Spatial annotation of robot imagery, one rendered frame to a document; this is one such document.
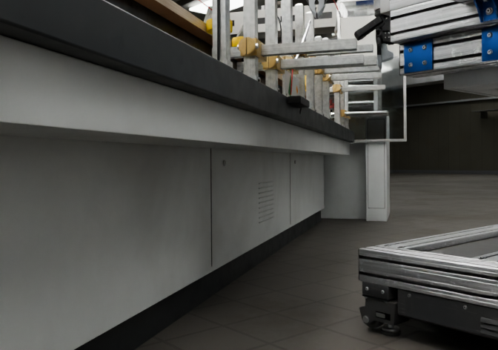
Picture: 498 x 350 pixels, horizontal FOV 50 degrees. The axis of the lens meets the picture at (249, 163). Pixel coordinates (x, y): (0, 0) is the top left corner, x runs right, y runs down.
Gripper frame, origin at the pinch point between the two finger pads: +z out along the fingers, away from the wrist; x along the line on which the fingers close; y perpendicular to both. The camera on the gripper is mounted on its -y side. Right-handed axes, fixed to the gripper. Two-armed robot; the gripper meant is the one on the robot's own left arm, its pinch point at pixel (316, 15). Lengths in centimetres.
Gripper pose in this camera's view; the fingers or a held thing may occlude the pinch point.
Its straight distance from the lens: 209.0
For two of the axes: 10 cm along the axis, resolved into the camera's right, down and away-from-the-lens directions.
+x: -9.6, 0.1, 2.8
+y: 2.8, -0.1, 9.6
